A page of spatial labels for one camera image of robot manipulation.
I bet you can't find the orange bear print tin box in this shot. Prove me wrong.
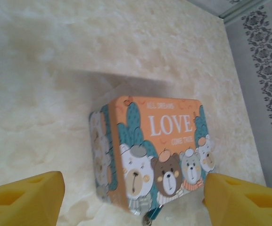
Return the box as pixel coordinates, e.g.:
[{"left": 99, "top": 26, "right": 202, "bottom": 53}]
[{"left": 88, "top": 95, "right": 218, "bottom": 216}]

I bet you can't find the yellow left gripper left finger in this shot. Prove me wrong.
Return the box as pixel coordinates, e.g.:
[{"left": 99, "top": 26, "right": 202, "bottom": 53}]
[{"left": 0, "top": 170, "right": 65, "bottom": 226}]

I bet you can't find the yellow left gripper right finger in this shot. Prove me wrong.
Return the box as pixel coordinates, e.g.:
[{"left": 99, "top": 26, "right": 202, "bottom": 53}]
[{"left": 201, "top": 172, "right": 272, "bottom": 226}]

